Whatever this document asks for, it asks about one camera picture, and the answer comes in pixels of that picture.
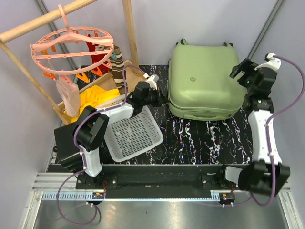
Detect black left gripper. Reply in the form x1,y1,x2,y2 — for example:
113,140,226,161
141,86,169,107

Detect green hard-shell suitcase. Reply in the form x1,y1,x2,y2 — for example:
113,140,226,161
167,39,245,121

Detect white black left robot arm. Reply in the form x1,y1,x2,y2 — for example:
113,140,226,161
72,81,169,189

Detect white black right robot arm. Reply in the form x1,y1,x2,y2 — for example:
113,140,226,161
216,53,290,197

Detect white plastic mesh basket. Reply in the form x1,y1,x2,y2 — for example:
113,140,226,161
98,104,163,162

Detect brown striped sock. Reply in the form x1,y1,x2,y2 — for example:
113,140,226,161
109,45,124,90

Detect teal clothespin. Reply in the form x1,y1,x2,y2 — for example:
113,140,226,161
111,52,117,60

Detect yellow shorts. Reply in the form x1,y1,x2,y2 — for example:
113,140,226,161
68,85,120,123

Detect orange clothespin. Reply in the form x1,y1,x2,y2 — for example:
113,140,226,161
75,73,89,83

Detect red garment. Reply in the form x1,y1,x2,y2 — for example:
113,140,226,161
86,42,108,74

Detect pale pink garment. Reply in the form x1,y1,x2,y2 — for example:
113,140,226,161
56,78,81,117

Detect wooden clothes rack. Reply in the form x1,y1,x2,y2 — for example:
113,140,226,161
0,0,146,124

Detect pink round clip hanger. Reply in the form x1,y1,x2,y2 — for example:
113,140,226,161
30,4,114,80

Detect black box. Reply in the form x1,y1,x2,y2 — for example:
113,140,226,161
53,121,108,171

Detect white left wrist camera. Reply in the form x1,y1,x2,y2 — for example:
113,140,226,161
143,73,159,90

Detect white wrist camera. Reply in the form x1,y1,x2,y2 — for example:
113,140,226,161
254,53,281,72
143,73,159,90

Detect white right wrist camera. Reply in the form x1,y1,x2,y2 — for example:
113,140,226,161
254,53,281,72

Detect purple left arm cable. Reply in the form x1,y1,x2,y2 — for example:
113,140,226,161
56,65,150,226

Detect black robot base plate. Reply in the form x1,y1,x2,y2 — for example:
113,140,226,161
46,163,267,201

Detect aluminium frame rail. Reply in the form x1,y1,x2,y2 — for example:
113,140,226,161
23,173,304,229

